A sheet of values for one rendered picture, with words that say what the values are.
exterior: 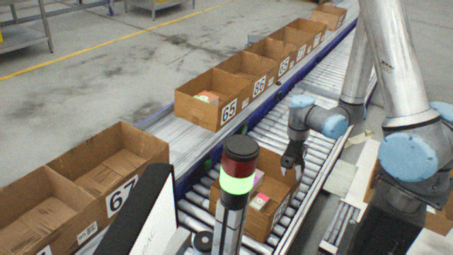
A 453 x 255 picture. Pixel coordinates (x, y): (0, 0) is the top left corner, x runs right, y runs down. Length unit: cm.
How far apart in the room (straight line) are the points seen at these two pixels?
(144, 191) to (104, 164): 108
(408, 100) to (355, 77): 28
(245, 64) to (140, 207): 204
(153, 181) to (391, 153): 70
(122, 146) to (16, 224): 55
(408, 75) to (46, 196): 135
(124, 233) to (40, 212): 101
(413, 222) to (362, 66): 57
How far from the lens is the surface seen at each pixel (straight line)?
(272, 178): 177
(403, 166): 104
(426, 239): 183
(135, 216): 51
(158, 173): 57
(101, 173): 158
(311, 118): 121
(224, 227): 57
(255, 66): 244
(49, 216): 146
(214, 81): 216
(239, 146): 45
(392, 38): 102
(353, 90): 126
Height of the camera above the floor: 194
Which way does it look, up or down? 35 degrees down
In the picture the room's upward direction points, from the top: 6 degrees clockwise
